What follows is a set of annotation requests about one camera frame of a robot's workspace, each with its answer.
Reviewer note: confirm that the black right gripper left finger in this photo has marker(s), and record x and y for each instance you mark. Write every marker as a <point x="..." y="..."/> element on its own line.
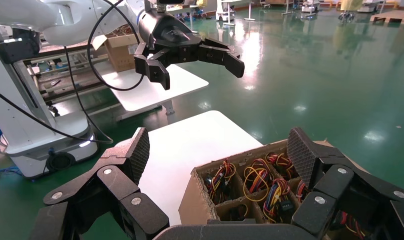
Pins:
<point x="115" y="185"/>

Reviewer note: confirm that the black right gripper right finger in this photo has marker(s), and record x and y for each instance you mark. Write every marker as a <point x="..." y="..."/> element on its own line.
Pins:
<point x="337" y="185"/>

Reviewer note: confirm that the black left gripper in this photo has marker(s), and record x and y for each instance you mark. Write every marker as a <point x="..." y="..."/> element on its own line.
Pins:
<point x="168" y="33"/>

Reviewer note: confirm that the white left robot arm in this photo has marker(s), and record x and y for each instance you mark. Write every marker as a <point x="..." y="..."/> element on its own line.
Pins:
<point x="72" y="33"/>

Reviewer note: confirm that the cardboard box with dividers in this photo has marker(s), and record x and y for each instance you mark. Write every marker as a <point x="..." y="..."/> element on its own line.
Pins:
<point x="195" y="205"/>

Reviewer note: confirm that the white wheeled cart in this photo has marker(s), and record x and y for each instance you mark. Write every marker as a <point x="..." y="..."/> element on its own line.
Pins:
<point x="225" y="13"/>

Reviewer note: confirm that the brown cardboard carton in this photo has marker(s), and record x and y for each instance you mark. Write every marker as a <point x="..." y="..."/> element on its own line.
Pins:
<point x="122" y="56"/>

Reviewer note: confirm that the white table stand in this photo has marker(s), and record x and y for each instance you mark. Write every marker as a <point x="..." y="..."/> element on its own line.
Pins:
<point x="249" y="11"/>

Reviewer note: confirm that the small white table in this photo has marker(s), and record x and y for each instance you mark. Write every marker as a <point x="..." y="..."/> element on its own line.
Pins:
<point x="188" y="149"/>

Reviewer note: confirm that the white robot body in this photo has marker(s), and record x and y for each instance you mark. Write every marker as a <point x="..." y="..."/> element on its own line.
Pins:
<point x="23" y="132"/>

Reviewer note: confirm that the grey white machine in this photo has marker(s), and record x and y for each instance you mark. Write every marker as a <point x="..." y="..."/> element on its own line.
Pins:
<point x="310" y="8"/>

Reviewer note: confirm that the black wheeled device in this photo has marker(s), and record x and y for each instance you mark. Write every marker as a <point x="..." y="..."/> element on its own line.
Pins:
<point x="346" y="17"/>

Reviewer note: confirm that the wooden pallet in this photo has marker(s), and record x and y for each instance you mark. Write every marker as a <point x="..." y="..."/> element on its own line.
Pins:
<point x="393" y="16"/>

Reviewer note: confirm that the white pedestal table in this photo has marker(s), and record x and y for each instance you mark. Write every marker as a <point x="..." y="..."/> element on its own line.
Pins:
<point x="155" y="92"/>

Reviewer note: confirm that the metal frame workbench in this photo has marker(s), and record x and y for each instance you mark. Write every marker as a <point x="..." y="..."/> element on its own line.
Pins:
<point x="66" y="86"/>

